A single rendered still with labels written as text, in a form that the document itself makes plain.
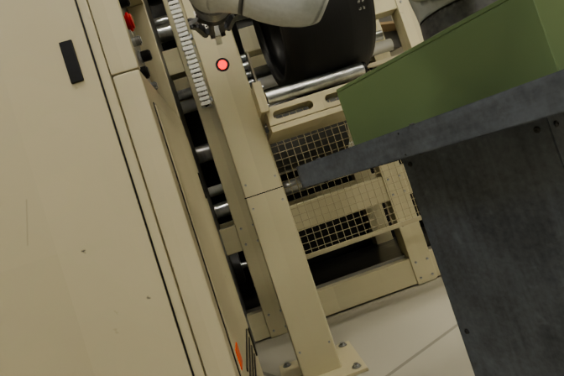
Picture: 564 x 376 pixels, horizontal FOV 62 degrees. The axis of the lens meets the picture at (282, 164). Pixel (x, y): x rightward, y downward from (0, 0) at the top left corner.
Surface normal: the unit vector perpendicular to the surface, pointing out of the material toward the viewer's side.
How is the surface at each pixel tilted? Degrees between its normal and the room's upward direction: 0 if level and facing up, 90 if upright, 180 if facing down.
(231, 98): 90
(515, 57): 90
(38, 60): 90
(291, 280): 90
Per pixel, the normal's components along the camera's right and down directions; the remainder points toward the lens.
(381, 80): -0.80, 0.24
